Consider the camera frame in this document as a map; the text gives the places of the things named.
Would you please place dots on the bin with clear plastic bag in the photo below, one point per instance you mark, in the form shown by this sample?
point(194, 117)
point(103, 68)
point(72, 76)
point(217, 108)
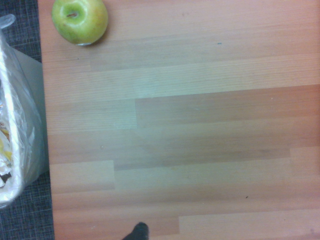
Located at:
point(15, 82)

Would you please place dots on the white plastic trash bin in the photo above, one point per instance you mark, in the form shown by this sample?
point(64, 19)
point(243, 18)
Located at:
point(30, 105)

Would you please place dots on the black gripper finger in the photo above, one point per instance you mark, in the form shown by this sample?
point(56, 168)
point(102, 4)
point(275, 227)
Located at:
point(138, 232)

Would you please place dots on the green pear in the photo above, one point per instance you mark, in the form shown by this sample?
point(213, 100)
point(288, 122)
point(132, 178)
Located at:
point(80, 23)

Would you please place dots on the crumpled wrappers and paper trash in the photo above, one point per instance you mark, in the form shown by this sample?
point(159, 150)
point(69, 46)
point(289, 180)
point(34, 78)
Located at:
point(4, 155)

